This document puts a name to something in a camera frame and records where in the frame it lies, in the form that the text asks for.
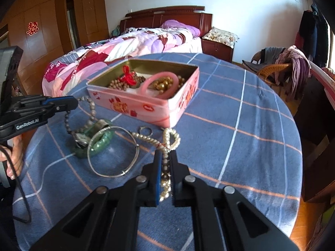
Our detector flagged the silver bangle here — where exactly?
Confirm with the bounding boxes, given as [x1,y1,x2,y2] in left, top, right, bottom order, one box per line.
[87,126,140,177]

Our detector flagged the gold bead necklace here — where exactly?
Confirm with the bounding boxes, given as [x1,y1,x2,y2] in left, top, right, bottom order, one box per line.
[153,75,187,93]

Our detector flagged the floral cushion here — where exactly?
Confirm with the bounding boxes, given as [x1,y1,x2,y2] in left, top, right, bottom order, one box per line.
[203,27,240,49]

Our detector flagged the black cable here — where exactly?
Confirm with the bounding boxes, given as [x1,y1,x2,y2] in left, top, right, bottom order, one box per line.
[0,146,32,224]

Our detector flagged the pearl necklace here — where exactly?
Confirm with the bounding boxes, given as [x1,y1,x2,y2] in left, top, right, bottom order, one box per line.
[131,128,182,203]

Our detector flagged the wooden wardrobe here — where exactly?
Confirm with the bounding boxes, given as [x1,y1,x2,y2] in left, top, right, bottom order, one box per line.
[0,0,109,102]

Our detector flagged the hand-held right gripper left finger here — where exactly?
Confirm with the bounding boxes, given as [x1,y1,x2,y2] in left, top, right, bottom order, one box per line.
[29,150,163,251]

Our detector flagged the pink bangle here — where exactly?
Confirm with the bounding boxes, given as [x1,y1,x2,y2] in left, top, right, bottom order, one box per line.
[140,72,184,100]

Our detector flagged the floral pillow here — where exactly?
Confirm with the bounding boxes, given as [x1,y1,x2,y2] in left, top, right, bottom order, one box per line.
[321,67,335,89]

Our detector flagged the wooden bed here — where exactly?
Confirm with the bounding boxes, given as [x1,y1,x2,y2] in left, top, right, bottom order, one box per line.
[42,5,213,97]

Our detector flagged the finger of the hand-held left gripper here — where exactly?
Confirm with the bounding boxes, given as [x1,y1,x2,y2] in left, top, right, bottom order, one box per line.
[10,104,79,122]
[19,95,79,108]

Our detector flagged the red paper decoration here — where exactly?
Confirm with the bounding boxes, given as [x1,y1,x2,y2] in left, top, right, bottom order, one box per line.
[27,21,40,36]

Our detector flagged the wooden bead necklace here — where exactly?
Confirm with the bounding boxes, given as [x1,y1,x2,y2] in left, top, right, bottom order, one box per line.
[107,65,147,92]

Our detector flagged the grey bead bracelet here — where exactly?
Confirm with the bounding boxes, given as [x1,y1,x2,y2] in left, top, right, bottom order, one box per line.
[64,96,96,136]

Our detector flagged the blue checked tablecloth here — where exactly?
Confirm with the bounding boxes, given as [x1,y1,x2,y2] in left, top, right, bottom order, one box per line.
[13,53,303,251]

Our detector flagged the patchwork quilt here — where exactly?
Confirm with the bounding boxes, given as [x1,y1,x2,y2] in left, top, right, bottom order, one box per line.
[42,27,194,97]

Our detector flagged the pink purple garments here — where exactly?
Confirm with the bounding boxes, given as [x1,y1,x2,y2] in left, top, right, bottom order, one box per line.
[275,45,312,102]

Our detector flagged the green jade bracelet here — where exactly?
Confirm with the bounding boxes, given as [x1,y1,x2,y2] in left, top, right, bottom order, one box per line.
[73,119,116,159]

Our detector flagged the wooden nightstand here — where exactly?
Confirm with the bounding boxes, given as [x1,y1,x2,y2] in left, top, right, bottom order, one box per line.
[200,38,234,63]

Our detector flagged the pink tin box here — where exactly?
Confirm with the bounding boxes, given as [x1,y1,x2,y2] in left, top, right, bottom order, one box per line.
[86,59,200,128]

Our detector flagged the metal wristwatch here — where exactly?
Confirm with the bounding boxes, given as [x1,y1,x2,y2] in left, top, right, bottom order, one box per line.
[71,119,112,149]

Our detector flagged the person's left hand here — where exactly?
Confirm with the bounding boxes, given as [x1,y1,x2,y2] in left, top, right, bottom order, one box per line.
[0,136,24,180]

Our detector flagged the dark grey garment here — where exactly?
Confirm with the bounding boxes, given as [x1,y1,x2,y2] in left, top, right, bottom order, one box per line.
[242,47,287,70]

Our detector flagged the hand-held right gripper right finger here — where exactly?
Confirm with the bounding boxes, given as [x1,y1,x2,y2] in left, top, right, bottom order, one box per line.
[169,150,300,251]

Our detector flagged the purple pillow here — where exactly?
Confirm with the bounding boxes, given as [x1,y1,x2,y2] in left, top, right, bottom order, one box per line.
[160,19,201,37]

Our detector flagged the hanging dark coats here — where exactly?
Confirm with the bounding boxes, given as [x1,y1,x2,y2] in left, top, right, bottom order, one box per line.
[295,3,330,70]

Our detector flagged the wicker chair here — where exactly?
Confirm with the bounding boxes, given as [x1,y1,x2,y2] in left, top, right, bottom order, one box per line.
[242,47,292,97]

